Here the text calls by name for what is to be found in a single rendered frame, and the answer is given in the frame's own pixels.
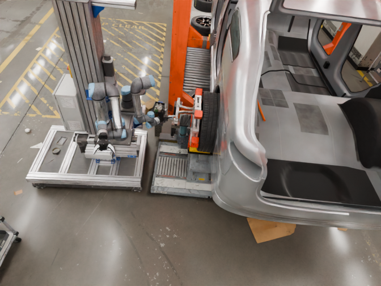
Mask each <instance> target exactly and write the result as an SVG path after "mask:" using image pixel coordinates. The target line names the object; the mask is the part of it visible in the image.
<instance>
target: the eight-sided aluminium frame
mask: <svg viewBox="0 0 381 286"><path fill-rule="evenodd" d="M194 103H195V108H194V111H195V110H201V96H200V95H195V97H194ZM197 103H199V107H197ZM193 106H194V104H193ZM195 123H196V119H194V120H193V127H191V128H190V140H189V144H190V146H191V138H192V137H195V136H196V137H198V133H199V124H200V119H198V122H197V127H195Z"/></svg>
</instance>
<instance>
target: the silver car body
mask: <svg viewBox="0 0 381 286"><path fill-rule="evenodd" d="M324 20H331V21H336V22H345V23H351V26H350V27H349V28H348V29H347V30H346V31H345V33H344V34H343V36H342V38H341V39H340V41H339V42H338V44H337V45H336V47H335V49H334V50H333V52H332V53H331V54H329V55H328V54H327V52H326V51H325V49H324V48H323V46H322V45H321V43H320V41H319V39H318V35H319V31H320V28H321V25H322V23H323V21H324ZM363 25H367V26H375V27H381V1H380V0H212V7H211V25H210V34H211V33H212V31H213V29H214V28H215V30H216V34H215V35H216V36H214V37H215V41H214V43H213V45H212V46H211V49H210V92H214V90H215V88H216V86H217V85H219V88H220V108H219V120H218V129H217V136H216V140H215V146H214V151H213V155H212V158H211V195H212V198H213V200H214V202H215V203H216V204H217V205H218V206H219V207H221V208H223V209H224V210H227V211H229V212H231V213H234V214H237V215H241V216H245V217H250V218H255V219H259V220H266V221H274V222H283V223H290V224H301V225H313V226H325V227H333V228H345V229H363V230H381V83H377V84H375V85H373V86H371V87H369V88H368V89H365V90H362V91H359V92H352V91H351V90H350V88H349V87H348V85H347V84H346V82H345V81H344V79H343V77H342V68H343V65H344V63H345V61H346V59H347V57H348V55H349V53H350V52H351V50H352V48H353V46H354V44H355V41H356V39H357V37H358V35H359V33H360V31H361V28H362V26H363Z"/></svg>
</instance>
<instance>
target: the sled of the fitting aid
mask: <svg viewBox="0 0 381 286"><path fill-rule="evenodd" d="M190 165H191V154H189V153H188V167H187V182H190V183H202V184H211V173H201V172H194V171H190Z"/></svg>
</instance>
